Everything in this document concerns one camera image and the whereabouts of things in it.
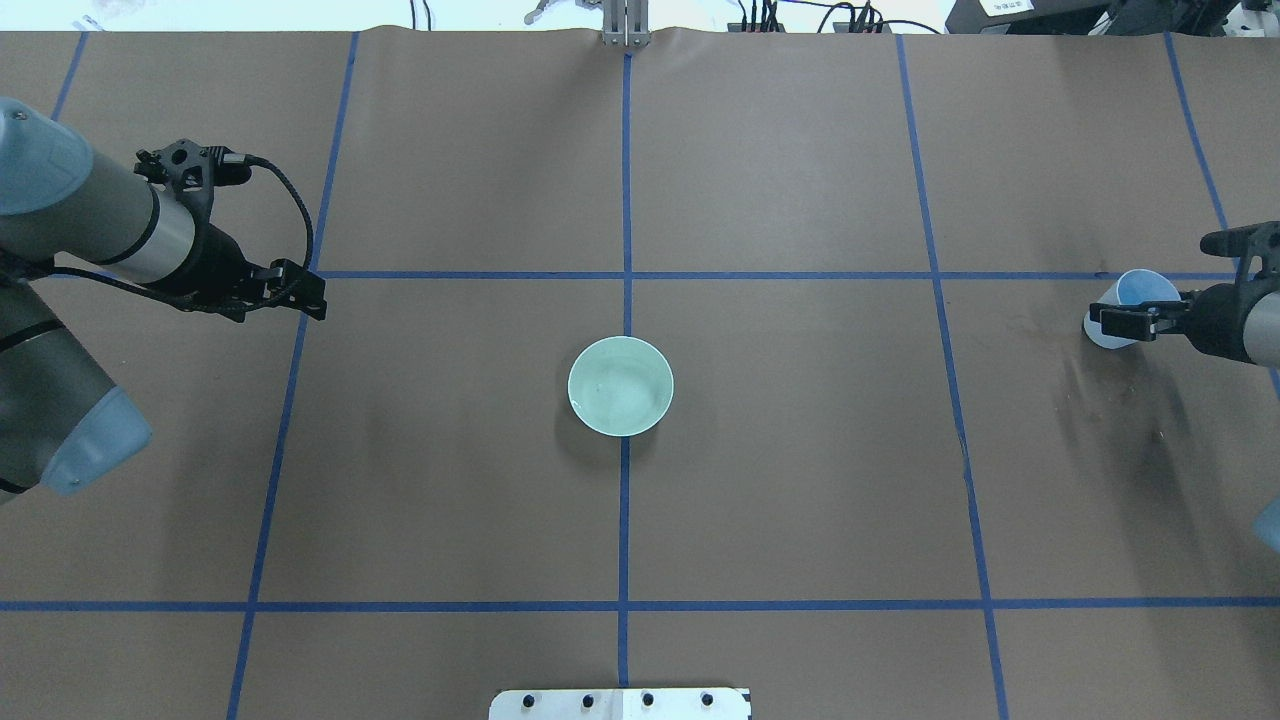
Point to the light green ceramic bowl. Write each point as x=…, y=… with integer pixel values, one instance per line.
x=620, y=386

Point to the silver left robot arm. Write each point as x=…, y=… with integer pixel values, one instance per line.
x=72, y=214

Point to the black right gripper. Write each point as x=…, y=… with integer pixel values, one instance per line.
x=1221, y=313

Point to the light blue plastic cup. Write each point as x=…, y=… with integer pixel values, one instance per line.
x=1131, y=289

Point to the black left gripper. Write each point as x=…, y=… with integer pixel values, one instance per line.
x=213, y=266

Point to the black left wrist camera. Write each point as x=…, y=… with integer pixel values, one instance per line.
x=193, y=172

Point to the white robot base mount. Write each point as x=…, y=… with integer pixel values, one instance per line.
x=624, y=703

